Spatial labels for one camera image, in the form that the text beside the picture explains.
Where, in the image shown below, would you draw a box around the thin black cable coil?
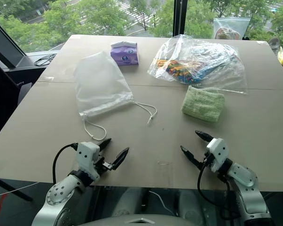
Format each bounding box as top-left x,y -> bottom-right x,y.
34,53 -> 58,67

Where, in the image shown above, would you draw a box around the white mesh drawstring bag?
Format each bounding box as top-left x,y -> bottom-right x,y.
73,51 -> 158,142

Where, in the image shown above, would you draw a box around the black window frame post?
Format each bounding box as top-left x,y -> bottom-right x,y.
173,0 -> 189,37

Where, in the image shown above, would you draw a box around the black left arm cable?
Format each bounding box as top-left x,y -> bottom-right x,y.
52,142 -> 80,185

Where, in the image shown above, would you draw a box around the purple tissue pack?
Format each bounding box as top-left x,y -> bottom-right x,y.
110,41 -> 139,67

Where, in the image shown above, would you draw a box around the dark monitor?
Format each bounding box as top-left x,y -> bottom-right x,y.
0,16 -> 27,70

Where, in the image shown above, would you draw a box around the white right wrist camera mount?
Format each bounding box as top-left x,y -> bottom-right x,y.
205,137 -> 229,173

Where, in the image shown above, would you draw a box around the clear zip bag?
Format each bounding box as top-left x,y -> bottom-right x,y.
212,17 -> 252,41

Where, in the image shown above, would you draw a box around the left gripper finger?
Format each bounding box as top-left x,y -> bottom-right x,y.
110,147 -> 130,170
98,138 -> 112,152

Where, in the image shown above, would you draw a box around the green folded towel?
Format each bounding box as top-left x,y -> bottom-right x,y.
181,85 -> 226,123

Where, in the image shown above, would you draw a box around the dark shoe-like object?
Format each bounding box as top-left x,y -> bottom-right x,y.
267,37 -> 281,51

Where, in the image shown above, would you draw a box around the thin white cable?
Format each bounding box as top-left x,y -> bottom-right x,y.
148,190 -> 178,216

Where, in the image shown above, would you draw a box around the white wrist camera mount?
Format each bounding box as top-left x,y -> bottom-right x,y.
205,137 -> 229,173
76,141 -> 102,181

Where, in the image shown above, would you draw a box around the black stand leg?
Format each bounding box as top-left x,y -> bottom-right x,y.
0,177 -> 34,202

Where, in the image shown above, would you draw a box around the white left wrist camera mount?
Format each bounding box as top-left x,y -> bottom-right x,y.
76,141 -> 102,181

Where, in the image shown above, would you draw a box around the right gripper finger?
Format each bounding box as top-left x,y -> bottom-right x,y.
195,130 -> 213,143
180,145 -> 204,170

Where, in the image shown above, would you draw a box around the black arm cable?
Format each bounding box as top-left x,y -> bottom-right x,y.
52,142 -> 80,185
197,162 -> 241,220

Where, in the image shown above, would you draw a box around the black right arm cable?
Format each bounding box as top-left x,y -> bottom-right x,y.
197,162 -> 241,220

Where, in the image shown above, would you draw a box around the clear bag of colourful items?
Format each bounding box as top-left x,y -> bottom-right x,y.
147,34 -> 248,95

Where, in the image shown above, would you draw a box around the grey robot torso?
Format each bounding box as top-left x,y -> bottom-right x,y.
77,212 -> 204,226

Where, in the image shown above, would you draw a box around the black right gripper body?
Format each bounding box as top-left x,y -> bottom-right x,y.
201,150 -> 215,170

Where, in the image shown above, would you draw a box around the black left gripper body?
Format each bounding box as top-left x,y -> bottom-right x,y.
93,150 -> 117,176

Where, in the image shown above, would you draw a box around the white string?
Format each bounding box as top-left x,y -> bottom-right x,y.
0,181 -> 40,199

